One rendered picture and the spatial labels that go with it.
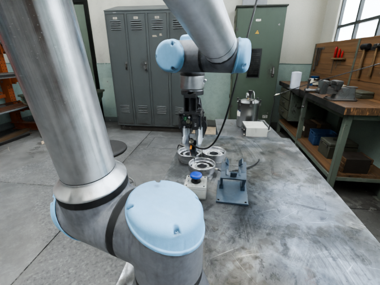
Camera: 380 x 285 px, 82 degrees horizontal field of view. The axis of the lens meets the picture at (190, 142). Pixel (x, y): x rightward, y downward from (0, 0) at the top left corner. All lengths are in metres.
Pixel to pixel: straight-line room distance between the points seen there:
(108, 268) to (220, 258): 1.16
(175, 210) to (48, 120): 0.20
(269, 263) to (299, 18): 3.93
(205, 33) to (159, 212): 0.29
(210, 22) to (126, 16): 3.46
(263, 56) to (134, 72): 2.01
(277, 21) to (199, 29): 3.42
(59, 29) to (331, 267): 0.65
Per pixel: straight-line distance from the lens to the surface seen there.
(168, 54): 0.55
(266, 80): 3.76
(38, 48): 0.30
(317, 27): 4.30
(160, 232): 0.30
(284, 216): 0.72
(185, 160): 0.92
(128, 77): 3.81
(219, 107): 4.10
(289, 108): 3.43
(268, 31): 3.75
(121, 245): 0.36
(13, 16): 0.31
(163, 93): 3.66
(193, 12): 0.35
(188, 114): 0.68
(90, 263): 1.71
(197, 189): 0.70
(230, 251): 0.58
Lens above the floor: 1.23
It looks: 22 degrees down
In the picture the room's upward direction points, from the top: straight up
